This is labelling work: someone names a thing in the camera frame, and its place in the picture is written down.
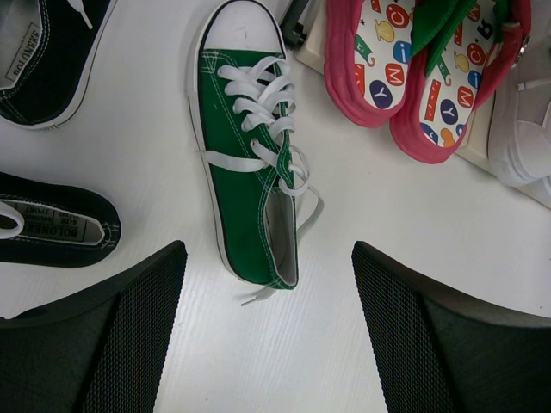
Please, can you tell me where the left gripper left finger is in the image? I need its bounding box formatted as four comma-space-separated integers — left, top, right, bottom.
1, 241, 187, 412

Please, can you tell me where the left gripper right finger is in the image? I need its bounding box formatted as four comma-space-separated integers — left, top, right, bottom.
352, 241, 550, 412

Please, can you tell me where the white sneaker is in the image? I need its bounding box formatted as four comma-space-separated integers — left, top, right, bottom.
487, 77, 550, 202

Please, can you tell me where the green sneaker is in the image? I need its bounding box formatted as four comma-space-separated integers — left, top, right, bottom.
186, 1, 325, 304

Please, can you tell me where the pink flip-flop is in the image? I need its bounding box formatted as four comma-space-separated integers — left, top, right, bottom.
324, 1, 419, 128
389, 0, 532, 164

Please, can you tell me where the beige black shoe shelf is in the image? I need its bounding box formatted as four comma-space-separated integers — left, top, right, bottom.
277, 0, 551, 207

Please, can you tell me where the sideways black sneaker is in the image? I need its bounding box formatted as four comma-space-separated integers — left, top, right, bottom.
1, 173, 122, 268

